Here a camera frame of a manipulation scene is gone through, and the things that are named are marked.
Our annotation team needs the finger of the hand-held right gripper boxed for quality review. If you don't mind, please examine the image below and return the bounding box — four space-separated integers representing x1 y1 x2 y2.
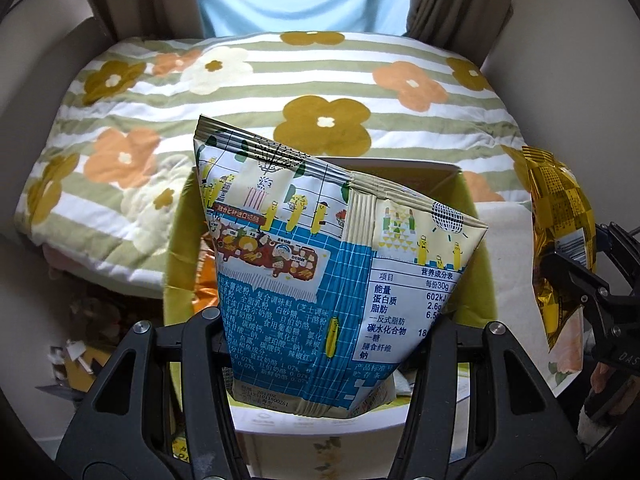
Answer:
594 221 640 283
542 250 607 312

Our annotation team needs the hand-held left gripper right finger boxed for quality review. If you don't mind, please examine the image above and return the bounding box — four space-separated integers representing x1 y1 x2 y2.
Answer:
387 319 587 480

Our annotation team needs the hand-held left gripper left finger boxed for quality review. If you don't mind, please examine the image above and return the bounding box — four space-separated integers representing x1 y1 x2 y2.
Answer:
55 307 251 480

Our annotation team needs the gold snack bag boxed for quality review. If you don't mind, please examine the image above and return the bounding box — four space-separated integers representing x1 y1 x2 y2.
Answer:
501 144 599 353

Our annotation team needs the green cardboard box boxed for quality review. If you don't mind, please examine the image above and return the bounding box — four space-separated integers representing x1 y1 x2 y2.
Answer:
162 157 495 413

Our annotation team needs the cream and blue corn-print snack bag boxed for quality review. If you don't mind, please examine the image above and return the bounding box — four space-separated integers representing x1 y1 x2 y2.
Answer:
193 114 489 421

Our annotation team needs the person's right hand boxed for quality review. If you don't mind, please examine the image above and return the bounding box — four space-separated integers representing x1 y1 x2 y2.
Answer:
589 360 629 413

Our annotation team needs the pile of paper scraps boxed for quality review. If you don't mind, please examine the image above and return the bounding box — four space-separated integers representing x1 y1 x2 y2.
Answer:
34 280 167 397

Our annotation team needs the orange snack bag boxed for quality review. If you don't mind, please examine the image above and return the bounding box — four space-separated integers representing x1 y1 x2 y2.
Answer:
192 239 224 322

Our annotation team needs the pink cloth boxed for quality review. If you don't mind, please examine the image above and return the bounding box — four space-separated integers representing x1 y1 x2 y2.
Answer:
42 242 89 282

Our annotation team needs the floral striped blanket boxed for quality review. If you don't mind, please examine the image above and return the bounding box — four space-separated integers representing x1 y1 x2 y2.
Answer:
17 30 527 272

